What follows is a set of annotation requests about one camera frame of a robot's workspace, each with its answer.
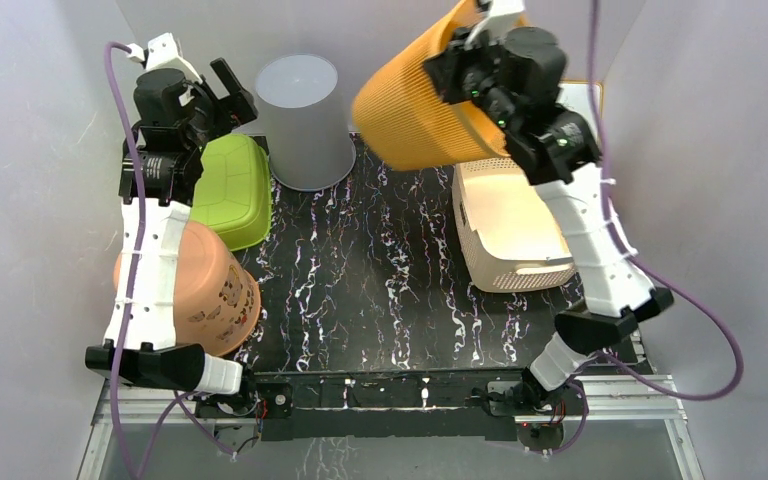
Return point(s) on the grey plastic bucket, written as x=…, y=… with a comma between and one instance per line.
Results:
x=303, y=120

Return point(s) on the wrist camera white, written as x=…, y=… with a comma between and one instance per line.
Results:
x=161, y=52
x=498, y=17

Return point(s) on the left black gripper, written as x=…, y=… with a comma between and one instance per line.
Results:
x=241, y=110

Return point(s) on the orange plastic bucket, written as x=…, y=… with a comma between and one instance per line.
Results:
x=217, y=303

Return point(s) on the yellow slatted plastic basket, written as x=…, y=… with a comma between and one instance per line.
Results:
x=403, y=121

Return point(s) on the aluminium frame rail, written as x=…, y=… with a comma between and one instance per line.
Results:
x=611, y=398

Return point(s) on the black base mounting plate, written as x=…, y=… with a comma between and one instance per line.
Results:
x=409, y=403

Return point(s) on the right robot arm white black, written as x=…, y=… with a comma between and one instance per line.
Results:
x=562, y=161

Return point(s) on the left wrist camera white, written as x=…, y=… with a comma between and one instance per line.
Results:
x=161, y=52

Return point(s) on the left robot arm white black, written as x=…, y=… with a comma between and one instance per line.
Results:
x=161, y=165

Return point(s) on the green plastic tub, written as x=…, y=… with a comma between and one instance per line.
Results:
x=233, y=196

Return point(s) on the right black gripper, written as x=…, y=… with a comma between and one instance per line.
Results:
x=445, y=67

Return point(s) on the yellow framed whiteboard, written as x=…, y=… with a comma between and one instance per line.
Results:
x=575, y=96

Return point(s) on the cream perforated laundry basket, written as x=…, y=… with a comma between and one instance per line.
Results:
x=509, y=240

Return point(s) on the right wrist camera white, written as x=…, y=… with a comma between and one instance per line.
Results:
x=498, y=17

